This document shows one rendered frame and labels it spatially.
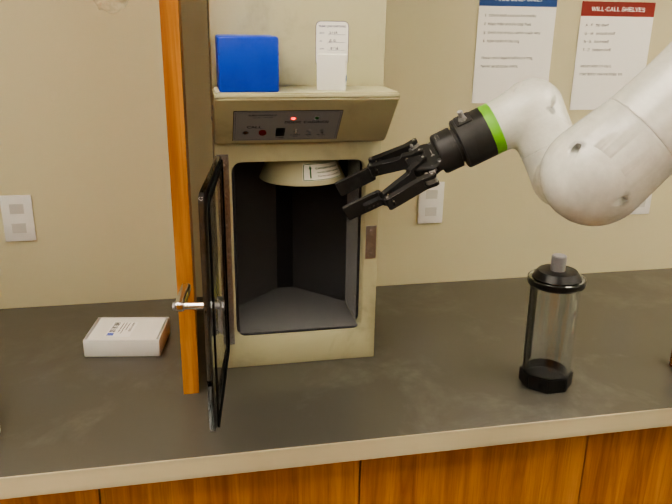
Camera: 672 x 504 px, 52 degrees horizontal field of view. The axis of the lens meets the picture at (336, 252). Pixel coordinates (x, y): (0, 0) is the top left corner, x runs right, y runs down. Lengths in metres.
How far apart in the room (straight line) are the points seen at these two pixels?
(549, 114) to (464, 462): 0.65
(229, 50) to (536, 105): 0.52
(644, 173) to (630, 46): 1.26
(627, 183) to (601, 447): 0.78
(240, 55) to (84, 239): 0.80
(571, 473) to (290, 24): 1.01
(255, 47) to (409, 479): 0.82
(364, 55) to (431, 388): 0.65
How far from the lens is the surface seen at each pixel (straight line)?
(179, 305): 1.11
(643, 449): 1.56
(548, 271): 1.38
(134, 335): 1.56
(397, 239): 1.90
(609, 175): 0.81
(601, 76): 2.04
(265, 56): 1.20
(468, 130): 1.24
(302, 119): 1.25
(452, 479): 1.39
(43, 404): 1.44
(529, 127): 1.25
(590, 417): 1.40
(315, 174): 1.38
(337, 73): 1.25
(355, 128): 1.30
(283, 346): 1.47
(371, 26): 1.34
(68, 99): 1.77
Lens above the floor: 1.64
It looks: 19 degrees down
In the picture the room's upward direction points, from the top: 1 degrees clockwise
